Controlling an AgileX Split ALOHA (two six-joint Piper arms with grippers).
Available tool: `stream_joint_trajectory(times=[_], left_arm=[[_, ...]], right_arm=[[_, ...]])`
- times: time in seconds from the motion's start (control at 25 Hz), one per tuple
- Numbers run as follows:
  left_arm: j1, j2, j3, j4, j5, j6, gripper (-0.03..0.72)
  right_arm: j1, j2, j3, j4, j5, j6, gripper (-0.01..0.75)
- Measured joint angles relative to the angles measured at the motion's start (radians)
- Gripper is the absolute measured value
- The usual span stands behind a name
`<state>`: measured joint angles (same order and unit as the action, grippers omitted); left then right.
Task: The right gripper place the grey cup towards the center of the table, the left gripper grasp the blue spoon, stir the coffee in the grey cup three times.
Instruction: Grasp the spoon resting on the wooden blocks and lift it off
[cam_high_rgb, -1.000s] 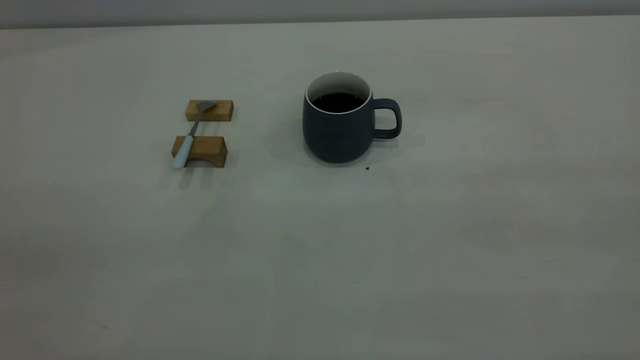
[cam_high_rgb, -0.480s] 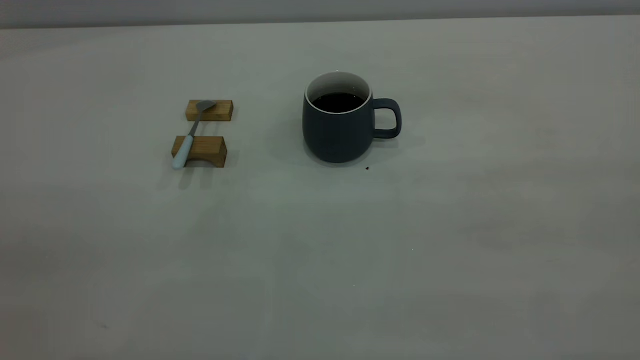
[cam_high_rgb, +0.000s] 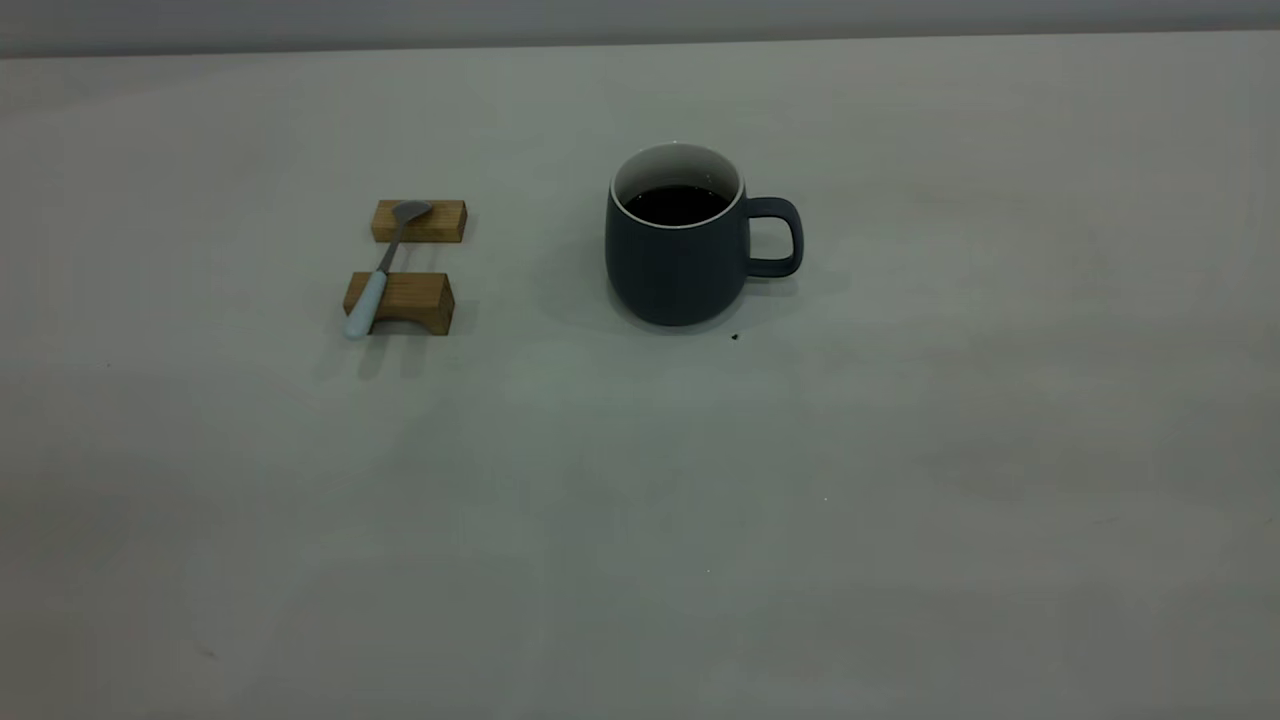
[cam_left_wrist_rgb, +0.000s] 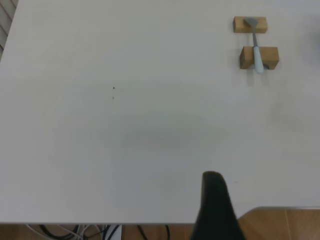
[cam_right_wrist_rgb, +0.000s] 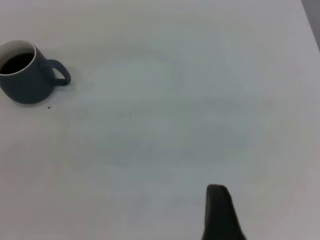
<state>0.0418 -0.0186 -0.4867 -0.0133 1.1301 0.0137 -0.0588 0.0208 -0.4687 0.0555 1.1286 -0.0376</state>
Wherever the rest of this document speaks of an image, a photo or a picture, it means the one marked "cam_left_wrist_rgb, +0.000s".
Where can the flat wooden block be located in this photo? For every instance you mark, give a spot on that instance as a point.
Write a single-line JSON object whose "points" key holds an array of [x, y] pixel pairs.
{"points": [[240, 25]]}

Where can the arched wooden block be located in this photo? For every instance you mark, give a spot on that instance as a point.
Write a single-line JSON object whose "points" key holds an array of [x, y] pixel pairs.
{"points": [[246, 56]]}

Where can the white power strip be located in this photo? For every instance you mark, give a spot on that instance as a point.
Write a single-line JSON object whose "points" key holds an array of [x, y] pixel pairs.
{"points": [[112, 232]]}

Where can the white pleated curtain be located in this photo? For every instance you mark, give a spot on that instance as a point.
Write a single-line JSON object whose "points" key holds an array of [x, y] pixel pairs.
{"points": [[5, 25]]}

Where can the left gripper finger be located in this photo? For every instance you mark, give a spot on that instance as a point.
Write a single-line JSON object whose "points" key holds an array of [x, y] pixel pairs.
{"points": [[215, 212]]}

